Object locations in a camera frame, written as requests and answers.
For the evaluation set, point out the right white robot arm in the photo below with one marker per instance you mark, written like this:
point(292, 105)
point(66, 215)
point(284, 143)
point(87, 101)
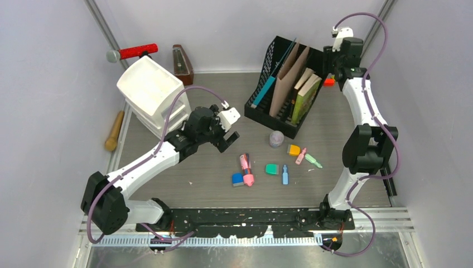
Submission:
point(370, 146)

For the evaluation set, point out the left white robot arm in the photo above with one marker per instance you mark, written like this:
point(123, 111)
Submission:
point(107, 198)

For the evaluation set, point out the black mesh file organizer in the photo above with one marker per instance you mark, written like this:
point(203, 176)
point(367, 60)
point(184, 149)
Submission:
point(282, 121)

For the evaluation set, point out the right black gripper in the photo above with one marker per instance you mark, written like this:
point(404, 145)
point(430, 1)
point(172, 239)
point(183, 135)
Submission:
point(328, 56)

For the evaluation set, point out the green eraser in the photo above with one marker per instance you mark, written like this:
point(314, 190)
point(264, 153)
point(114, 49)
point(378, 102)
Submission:
point(272, 169)

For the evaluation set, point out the orange eraser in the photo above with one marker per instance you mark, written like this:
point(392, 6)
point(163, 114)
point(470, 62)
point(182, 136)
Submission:
point(293, 150)

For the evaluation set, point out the red brown book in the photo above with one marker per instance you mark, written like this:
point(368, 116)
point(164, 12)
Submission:
point(307, 73)

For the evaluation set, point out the blue eraser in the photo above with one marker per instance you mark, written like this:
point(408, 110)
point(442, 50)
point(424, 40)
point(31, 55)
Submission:
point(237, 180)

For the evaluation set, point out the red handled microphone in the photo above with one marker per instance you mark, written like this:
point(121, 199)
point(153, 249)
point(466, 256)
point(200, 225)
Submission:
point(114, 56)

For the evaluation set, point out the brown wooden metronome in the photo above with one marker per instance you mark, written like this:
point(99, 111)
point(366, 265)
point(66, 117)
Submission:
point(182, 68)

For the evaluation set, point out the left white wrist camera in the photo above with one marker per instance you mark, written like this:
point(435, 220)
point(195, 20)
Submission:
point(228, 116)

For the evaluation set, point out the clear jar of pins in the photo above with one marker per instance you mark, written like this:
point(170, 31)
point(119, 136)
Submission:
point(276, 139)

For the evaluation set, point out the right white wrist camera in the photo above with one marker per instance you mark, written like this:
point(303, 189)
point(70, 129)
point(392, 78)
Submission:
point(339, 33)

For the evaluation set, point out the black microphone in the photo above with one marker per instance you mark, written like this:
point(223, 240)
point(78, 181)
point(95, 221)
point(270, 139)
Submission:
point(388, 183)

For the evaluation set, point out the orange toy block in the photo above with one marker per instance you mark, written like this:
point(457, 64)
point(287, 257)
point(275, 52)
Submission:
point(330, 82)

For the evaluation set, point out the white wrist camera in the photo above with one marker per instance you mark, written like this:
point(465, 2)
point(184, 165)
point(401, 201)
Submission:
point(228, 116)
point(339, 33)

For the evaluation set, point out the teal folder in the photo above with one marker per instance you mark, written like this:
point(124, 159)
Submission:
point(276, 54)

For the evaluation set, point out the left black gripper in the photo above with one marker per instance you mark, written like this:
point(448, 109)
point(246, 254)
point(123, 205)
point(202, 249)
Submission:
point(220, 143)

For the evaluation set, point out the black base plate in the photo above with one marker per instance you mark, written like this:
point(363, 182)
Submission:
point(249, 222)

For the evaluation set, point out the green illustrated book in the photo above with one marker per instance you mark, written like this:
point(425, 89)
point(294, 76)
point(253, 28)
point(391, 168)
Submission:
point(303, 98)

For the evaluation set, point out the white plastic drawer unit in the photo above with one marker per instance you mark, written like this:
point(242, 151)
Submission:
point(150, 89)

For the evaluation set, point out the pink cardboard folder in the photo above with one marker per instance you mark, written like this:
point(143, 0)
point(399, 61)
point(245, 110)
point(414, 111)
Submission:
point(286, 77)

